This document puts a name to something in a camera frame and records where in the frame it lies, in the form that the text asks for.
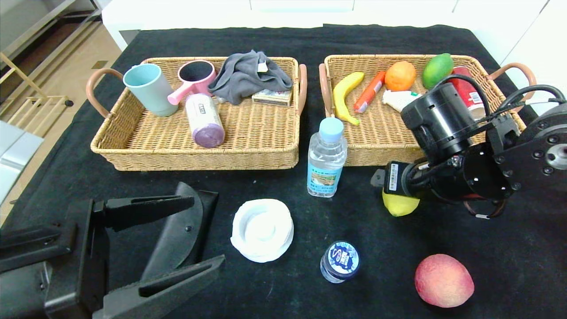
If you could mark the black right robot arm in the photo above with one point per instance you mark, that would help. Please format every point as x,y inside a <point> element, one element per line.
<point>443,119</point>

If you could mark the yellow banana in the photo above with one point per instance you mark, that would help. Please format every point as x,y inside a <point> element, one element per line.
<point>340,99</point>

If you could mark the orange red sausage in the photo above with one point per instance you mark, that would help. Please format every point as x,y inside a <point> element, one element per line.
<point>370,92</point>

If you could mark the red soda can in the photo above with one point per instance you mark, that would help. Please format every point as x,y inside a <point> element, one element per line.
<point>470,88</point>

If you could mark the black glasses case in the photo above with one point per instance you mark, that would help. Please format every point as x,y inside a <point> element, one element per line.
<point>177,235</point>

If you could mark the beige wooden rack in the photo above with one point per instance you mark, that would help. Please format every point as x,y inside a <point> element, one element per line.
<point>17,69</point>

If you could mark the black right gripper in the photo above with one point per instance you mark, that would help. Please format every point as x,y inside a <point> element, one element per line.
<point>393,178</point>

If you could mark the silver grey metal box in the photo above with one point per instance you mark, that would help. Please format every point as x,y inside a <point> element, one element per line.
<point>17,155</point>

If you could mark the orange fruit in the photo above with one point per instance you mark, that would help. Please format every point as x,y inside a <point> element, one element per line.
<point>400,76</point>

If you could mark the red pink peach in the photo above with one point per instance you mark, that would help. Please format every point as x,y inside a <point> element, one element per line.
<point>443,281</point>

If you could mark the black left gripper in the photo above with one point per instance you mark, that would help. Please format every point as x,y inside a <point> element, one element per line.
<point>74,252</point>

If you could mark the small printed card box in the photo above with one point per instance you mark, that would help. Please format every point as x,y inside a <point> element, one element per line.
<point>272,97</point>

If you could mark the light blue plastic cup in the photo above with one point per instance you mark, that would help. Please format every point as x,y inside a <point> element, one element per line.
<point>151,92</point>

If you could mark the grey cloth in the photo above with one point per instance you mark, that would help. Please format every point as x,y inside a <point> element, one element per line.
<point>248,74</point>

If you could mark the grey metal shelf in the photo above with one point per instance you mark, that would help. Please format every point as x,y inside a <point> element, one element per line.
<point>40,25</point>

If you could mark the pink purple cylinder bottle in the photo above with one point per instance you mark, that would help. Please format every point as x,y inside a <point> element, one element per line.
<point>203,118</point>

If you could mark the black table cloth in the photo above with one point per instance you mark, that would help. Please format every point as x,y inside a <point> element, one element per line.
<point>310,221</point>

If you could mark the green mango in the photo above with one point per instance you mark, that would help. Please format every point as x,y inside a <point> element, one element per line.
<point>437,68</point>

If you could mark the white round lid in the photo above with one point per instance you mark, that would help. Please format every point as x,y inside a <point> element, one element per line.
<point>262,230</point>

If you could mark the small bottle blue lid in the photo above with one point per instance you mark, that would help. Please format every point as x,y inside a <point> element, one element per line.
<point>341,260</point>

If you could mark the water bottle blue cap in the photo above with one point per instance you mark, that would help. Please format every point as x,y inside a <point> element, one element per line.
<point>327,164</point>

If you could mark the yellow lemon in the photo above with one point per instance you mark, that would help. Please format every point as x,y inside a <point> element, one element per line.
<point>398,206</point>

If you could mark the white yogurt bottle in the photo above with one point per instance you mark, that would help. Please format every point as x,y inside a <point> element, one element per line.
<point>396,99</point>

